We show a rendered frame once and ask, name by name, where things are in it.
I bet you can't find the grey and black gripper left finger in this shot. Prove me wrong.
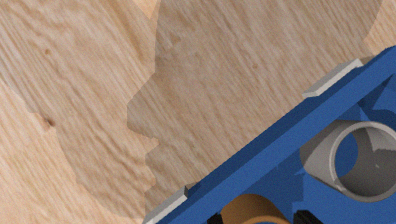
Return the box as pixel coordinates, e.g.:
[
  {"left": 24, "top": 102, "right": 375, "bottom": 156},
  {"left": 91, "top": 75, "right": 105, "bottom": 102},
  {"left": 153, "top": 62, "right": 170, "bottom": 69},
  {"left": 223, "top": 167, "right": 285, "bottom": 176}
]
[{"left": 207, "top": 213, "right": 223, "bottom": 224}]

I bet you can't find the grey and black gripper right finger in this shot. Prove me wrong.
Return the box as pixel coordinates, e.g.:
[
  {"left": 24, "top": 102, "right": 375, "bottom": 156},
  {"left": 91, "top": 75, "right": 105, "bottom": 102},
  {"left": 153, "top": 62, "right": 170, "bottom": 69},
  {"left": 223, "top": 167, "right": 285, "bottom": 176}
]
[{"left": 293, "top": 210, "right": 323, "bottom": 224}]

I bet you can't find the grey metal bushing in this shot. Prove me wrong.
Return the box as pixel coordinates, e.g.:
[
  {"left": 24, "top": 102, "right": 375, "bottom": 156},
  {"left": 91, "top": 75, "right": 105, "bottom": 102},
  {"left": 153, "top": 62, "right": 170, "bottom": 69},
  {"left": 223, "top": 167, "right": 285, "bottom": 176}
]
[{"left": 300, "top": 120, "right": 396, "bottom": 203}]

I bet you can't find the blue crate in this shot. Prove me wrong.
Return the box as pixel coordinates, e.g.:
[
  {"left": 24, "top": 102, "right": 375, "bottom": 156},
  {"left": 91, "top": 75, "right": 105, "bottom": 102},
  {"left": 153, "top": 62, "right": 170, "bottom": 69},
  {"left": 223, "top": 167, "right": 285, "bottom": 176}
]
[{"left": 156, "top": 45, "right": 396, "bottom": 224}]

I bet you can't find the bronze bushing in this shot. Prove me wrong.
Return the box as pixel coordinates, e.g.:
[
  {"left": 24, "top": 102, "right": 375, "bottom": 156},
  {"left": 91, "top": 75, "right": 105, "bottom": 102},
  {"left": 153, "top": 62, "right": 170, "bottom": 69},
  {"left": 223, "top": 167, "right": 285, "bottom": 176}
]
[{"left": 220, "top": 194, "right": 291, "bottom": 224}]

